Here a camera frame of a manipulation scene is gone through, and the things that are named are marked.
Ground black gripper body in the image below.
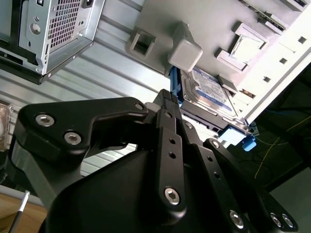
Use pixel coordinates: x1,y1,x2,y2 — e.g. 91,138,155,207
47,148,234,233

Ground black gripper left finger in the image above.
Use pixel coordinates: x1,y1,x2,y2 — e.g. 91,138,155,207
9,89,188,216

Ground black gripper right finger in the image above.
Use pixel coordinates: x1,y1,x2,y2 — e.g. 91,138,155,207
171,93,301,233

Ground hard disk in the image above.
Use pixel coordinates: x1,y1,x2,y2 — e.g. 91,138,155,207
169,65,257,152

